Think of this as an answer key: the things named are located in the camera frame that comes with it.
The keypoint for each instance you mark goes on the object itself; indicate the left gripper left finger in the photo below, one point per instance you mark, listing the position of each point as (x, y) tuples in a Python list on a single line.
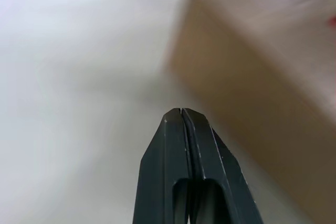
[(162, 169)]

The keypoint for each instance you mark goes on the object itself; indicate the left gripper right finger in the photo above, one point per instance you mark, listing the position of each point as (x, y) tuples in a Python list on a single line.
[(220, 182)]

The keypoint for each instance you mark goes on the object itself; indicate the brown cardboard box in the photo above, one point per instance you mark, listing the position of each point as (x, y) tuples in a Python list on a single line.
[(262, 77)]

